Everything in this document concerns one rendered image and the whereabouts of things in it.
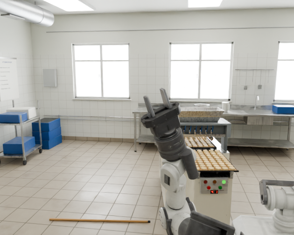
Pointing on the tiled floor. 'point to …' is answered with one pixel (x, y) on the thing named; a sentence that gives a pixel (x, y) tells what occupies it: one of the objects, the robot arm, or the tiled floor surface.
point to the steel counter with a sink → (265, 111)
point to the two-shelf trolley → (17, 136)
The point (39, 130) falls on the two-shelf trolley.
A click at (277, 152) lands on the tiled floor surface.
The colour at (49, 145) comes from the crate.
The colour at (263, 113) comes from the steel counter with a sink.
